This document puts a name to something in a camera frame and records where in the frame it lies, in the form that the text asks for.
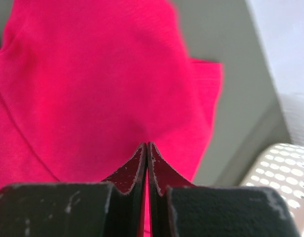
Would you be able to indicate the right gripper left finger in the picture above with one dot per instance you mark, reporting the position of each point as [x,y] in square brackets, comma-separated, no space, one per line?
[113,207]

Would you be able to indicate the white plastic basket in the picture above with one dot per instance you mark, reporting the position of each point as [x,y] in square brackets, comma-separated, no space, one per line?
[281,166]

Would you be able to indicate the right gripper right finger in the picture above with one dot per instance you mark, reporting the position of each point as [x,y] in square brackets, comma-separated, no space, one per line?
[179,208]

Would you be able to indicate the red t shirt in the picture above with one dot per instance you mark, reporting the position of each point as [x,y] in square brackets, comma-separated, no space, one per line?
[84,82]

